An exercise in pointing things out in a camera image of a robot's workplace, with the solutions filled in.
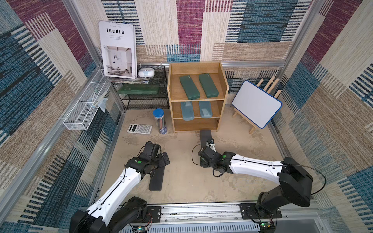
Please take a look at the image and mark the black pencil case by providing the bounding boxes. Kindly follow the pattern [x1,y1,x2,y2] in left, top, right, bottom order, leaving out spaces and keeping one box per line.
[149,167,165,192]
[200,130,212,148]

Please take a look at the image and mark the light teal pencil case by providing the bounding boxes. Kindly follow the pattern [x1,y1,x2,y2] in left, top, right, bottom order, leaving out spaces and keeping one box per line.
[181,102,194,121]
[199,101,213,118]

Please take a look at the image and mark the dark green pencil case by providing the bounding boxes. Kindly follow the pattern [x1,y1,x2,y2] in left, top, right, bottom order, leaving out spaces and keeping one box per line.
[199,73,219,98]
[179,75,200,100]

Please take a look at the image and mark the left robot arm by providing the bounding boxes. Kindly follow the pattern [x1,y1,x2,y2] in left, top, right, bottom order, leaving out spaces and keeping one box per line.
[69,141,170,233]

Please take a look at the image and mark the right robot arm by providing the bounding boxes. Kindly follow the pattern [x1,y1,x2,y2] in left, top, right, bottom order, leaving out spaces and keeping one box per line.
[198,146,313,219]

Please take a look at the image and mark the blue-lid pencil canister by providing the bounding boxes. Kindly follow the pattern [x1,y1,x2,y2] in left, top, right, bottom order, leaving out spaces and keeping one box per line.
[153,108,167,135]

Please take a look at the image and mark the wooden three-tier shelf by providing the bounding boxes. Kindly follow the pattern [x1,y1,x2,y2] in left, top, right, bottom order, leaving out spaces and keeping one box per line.
[167,61,229,132]

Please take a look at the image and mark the white calculator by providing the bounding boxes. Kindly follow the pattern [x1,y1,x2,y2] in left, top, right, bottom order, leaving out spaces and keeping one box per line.
[127,124,153,135]

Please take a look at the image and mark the green cutting mat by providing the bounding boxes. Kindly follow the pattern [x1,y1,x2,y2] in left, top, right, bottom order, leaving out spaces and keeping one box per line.
[117,84,160,95]

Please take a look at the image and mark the white round device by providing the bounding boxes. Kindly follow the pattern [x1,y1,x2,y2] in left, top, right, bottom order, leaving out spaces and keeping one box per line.
[138,68,155,78]

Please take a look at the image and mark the wooden easel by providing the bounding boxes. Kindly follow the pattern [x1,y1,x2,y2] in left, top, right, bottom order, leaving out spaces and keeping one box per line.
[233,76,282,134]

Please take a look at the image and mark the Inedia magazine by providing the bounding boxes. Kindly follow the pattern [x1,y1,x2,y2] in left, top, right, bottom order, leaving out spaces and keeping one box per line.
[99,21,138,79]

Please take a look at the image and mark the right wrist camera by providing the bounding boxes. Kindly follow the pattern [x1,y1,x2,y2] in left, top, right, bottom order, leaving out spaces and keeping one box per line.
[207,138,216,151]

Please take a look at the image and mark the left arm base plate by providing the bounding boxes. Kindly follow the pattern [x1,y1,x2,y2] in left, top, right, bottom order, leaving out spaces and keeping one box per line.
[117,206,162,224]

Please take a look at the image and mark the aluminium front rail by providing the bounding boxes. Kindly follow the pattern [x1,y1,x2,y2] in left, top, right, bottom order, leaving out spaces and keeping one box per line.
[72,200,330,233]

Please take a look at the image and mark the black wire rack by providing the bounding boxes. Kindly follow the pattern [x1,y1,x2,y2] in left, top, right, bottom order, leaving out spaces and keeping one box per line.
[112,66,170,110]

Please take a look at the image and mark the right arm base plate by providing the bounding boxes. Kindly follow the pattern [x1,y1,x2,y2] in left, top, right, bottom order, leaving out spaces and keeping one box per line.
[239,203,283,220]

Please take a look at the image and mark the white board blue frame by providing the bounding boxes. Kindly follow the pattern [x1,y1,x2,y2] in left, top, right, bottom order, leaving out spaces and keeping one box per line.
[232,81,282,129]

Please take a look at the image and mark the white wire basket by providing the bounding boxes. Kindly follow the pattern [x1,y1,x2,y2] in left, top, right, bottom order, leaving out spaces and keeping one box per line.
[63,82,109,131]

